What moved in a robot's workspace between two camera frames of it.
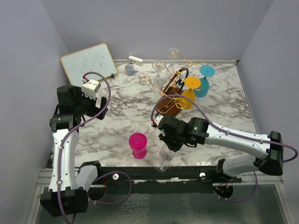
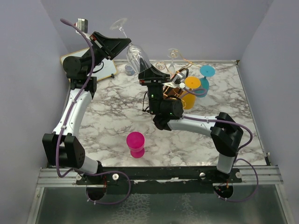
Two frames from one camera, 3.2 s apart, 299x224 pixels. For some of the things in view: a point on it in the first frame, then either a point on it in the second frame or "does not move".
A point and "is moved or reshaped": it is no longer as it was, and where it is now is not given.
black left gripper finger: x=103 y=104 → x=109 y=45
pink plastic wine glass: x=138 y=142 is moved or reshaped
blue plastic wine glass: x=206 y=71 does not move
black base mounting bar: x=163 y=180 does not move
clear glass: x=166 y=155 → x=138 y=59
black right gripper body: x=175 y=142 → x=155 y=93
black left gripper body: x=85 y=104 → x=99 y=55
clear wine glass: x=172 y=53 does not move
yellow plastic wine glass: x=191 y=83 does not move
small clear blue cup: x=129 y=69 does not move
